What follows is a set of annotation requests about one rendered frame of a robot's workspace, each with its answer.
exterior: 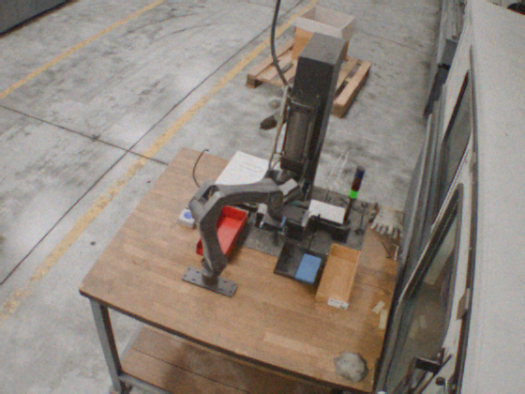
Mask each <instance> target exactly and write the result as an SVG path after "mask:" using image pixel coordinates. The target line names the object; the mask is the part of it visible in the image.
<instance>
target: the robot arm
mask: <svg viewBox="0 0 525 394"><path fill-rule="evenodd" d="M211 189H212V191H211ZM210 191H211V195H210V196H211V198H210V200H209V201H208V202H207V200H208V197H209V194H210ZM303 195H304V193H303V191H302V190H301V188H300V184H299V183H298V182H297V181H295V180H294V179H293V178H292V179H291V180H289V181H288V182H286V183H285V184H283V185H281V184H280V185H277V183H276V182H275V181H274V180H272V179H271V178H263V179H260V181H256V182H251V183H245V184H221V183H215V181H214V180H213V179H212V178H210V179H206V180H205V181H204V182H203V183H202V186H201V187H200V188H199V189H198V191H196V192H195V193H194V194H193V196H192V197H191V198H190V199H189V200H188V202H187V208H188V209H189V213H190V216H191V217H192V218H193V219H194V220H195V222H196V224H197V226H198V229H199V232H200V235H201V239H202V245H203V252H202V254H203V258H202V259H201V264H202V270H200V269H197V268H194V267H191V266H189V267H187V269H186V271H185V272H184V273H183V277H182V280H184V281H187V283H190V284H193V285H196V286H198V287H201V288H203V289H206V290H209V291H212V292H215V293H218V294H221V295H224V296H228V297H231V296H233V292H234V290H235V288H236V286H237V283H236V282H234V281H233V280H228V279H225V278H222V277H220V276H219V275H221V273H222V271H223V270H224V269H225V268H226V267H227V265H228V259H227V256H226V254H225V253H224V251H222V249H221V247H220V244H219V240H218V232H217V227H216V225H217V224H216V222H217V221H218V216H219V214H220V211H221V207H222V206H224V205H233V204H242V203H259V204H265V205H267V208H266V211H265V214H264V216H263V219H262V221H263V222H265V223H269V224H272V225H275V226H277V227H279V226H280V225H281V224H282V222H283V219H284V217H286V218H287V219H288V220H291V221H293V222H295V223H300V224H302V223H303V221H304V218H305V215H306V211H304V210H302V209H299V207H296V206H292V205H290V203H292V202H293V201H296V200H297V199H299V198H300V197H302V196H303Z"/></svg>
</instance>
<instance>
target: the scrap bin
mask: <svg viewBox="0 0 525 394"><path fill-rule="evenodd" d="M246 220H247V212H245V211H242V210H238V209H235V207H232V206H228V205H224V206H222V207H221V211H220V214H219V216H218V219H217V222H216V224H217V225H216V227H217V236H218V240H219V244H220V247H221V249H222V251H224V253H225V254H226V256H227V259H228V257H229V255H230V253H231V251H232V249H233V247H234V245H235V243H236V241H237V239H238V237H239V235H240V234H241V232H242V229H243V227H244V225H245V223H246ZM196 254H198V255H201V256H203V243H202V239H201V238H199V240H198V243H197V248H196Z"/></svg>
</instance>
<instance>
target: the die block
mask: <svg viewBox="0 0 525 394"><path fill-rule="evenodd" d="M262 221H263V216H262V215H258V214H257V217H256V223H255V227H258V228H260V225H261V223H262ZM307 225H308V219H307V224H306V226H305V228H302V227H299V226H295V225H292V224H289V223H287V224H286V226H288V229H287V234H286V237H288V238H291V239H294V240H297V241H302V239H303V236H304V232H305V230H306V228H307ZM271 226H272V225H270V224H268V223H267V225H266V227H265V229H263V230H264V231H267V232H269V231H270V228H271Z"/></svg>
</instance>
